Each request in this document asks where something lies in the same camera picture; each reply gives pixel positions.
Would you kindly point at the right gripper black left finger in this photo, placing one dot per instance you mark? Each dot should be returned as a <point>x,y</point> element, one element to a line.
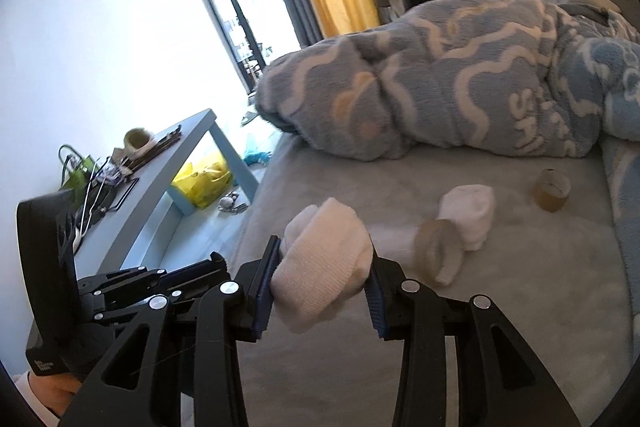
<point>178,337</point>

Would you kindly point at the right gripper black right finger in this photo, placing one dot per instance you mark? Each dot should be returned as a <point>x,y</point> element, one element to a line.
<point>462,361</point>

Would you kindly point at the white sock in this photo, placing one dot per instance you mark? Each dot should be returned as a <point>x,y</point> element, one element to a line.
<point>326,257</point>
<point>471,208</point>

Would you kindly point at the person's hand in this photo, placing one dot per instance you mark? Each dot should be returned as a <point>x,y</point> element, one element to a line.
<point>55,392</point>

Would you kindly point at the light blue low table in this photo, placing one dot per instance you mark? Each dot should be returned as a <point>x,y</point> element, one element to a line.
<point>107,245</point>

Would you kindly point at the green tote bag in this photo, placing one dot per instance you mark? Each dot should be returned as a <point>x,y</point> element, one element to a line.
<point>76,171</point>

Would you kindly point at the yellow plastic bag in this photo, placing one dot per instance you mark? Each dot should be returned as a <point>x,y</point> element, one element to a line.
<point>202,182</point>

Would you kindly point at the green fluffy slipper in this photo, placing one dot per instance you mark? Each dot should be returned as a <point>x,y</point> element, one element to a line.
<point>138,142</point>

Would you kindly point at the brown tape roll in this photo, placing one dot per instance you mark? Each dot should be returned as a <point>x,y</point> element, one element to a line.
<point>551,190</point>

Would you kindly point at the dark wooden sticks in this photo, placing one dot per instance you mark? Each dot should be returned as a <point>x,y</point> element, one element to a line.
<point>168,140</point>

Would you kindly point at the blue patterned fleece duvet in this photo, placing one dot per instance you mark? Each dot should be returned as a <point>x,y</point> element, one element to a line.
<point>516,78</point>

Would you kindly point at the white wire hanger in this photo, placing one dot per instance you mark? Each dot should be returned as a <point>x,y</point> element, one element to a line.
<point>91,198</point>

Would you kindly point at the black wire hanger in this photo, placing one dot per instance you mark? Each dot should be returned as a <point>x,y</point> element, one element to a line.
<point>118,185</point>

